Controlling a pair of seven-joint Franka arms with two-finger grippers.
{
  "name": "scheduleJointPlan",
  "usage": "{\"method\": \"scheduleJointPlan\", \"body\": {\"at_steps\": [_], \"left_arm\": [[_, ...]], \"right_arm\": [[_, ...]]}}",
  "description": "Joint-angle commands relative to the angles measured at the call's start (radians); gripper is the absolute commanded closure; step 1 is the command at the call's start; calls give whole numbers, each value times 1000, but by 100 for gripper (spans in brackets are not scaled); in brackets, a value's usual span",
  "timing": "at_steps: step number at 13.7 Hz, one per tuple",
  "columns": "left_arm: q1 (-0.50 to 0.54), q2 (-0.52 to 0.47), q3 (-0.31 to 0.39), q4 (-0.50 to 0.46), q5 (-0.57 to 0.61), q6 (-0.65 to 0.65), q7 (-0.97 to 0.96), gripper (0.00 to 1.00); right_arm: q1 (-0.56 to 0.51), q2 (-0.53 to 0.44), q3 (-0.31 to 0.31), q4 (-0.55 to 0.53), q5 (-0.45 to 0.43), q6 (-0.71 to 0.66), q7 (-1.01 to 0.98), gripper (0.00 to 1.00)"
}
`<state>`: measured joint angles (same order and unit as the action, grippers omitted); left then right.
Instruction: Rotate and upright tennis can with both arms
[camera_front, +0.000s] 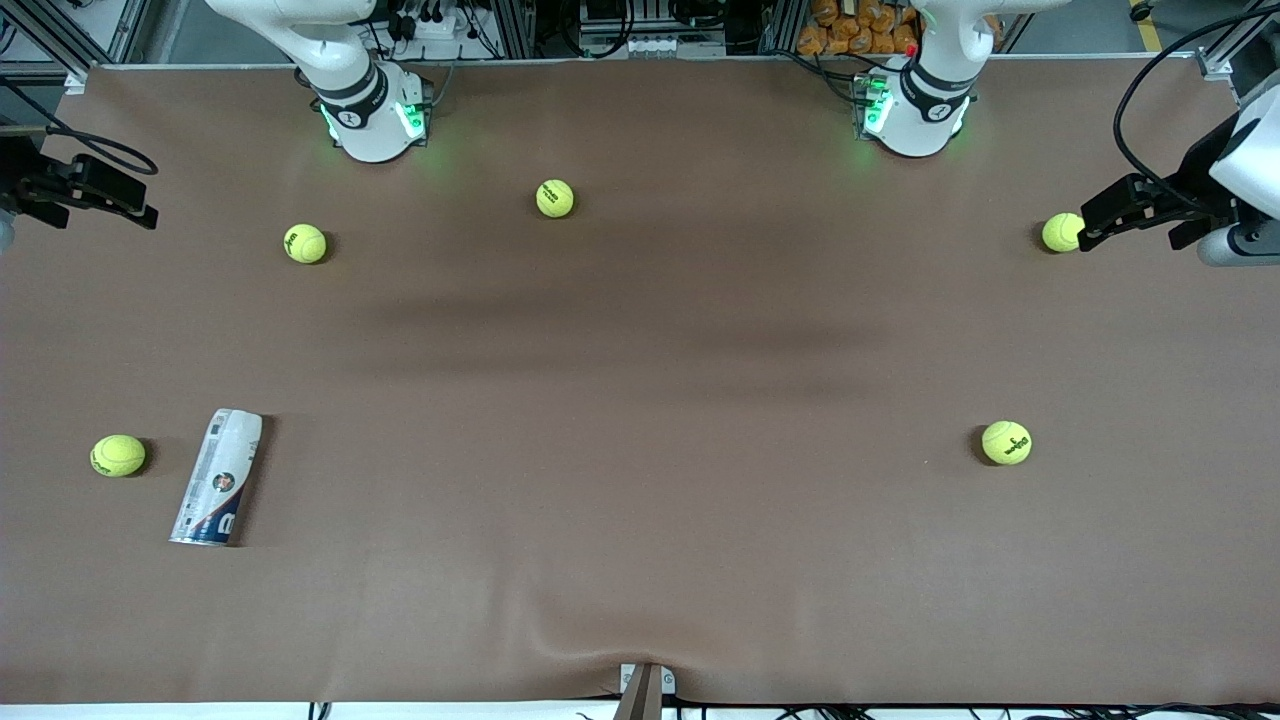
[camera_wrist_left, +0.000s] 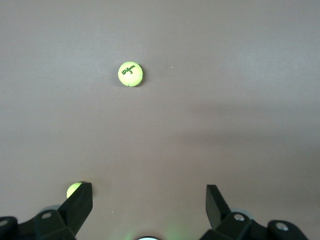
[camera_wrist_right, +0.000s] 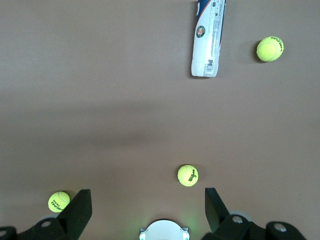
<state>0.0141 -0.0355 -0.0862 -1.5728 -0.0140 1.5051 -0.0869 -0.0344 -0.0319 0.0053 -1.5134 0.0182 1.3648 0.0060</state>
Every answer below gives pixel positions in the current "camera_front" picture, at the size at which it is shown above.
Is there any aluminium frame post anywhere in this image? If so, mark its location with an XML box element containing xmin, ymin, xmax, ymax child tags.
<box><xmin>1195</xmin><ymin>0</ymin><xmax>1280</xmax><ymax>81</ymax></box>
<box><xmin>0</xmin><ymin>0</ymin><xmax>151</xmax><ymax>93</ymax></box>

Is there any white terminal strip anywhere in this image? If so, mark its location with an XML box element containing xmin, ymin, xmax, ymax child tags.
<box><xmin>580</xmin><ymin>33</ymin><xmax>728</xmax><ymax>59</ymax></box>

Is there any white power strip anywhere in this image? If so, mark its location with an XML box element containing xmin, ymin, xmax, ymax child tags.
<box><xmin>395</xmin><ymin>8</ymin><xmax>481</xmax><ymax>63</ymax></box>

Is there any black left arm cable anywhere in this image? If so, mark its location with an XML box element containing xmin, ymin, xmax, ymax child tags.
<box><xmin>1113</xmin><ymin>5</ymin><xmax>1280</xmax><ymax>206</ymax></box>

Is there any orange objects pile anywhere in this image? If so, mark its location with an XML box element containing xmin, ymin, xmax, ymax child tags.
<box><xmin>797</xmin><ymin>0</ymin><xmax>921</xmax><ymax>56</ymax></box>

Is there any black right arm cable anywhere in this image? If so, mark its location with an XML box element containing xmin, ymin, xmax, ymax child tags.
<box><xmin>0</xmin><ymin>78</ymin><xmax>159</xmax><ymax>177</ymax></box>

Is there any white blue tennis ball can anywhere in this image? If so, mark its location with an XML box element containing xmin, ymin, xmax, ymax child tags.
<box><xmin>168</xmin><ymin>408</ymin><xmax>264</xmax><ymax>548</ymax></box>

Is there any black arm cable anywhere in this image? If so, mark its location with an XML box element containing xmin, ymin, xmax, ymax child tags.
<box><xmin>0</xmin><ymin>78</ymin><xmax>159</xmax><ymax>177</ymax></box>
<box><xmin>1113</xmin><ymin>5</ymin><xmax>1280</xmax><ymax>206</ymax></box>

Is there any brown table mat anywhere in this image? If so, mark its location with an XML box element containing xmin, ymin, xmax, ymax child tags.
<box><xmin>0</xmin><ymin>58</ymin><xmax>1280</xmax><ymax>706</ymax></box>

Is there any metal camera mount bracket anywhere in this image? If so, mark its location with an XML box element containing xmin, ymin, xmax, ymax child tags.
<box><xmin>615</xmin><ymin>662</ymin><xmax>677</xmax><ymax>720</ymax></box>

